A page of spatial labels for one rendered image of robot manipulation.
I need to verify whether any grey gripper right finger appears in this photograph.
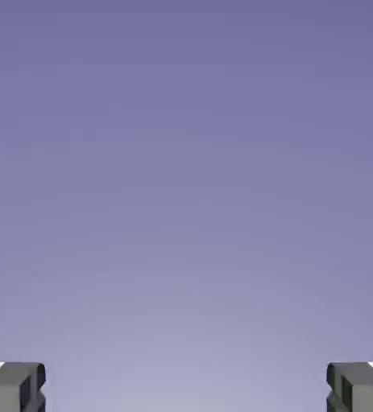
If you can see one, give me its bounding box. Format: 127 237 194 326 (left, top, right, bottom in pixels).
325 360 373 412

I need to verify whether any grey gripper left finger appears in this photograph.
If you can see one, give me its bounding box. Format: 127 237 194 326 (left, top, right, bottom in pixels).
0 360 48 412

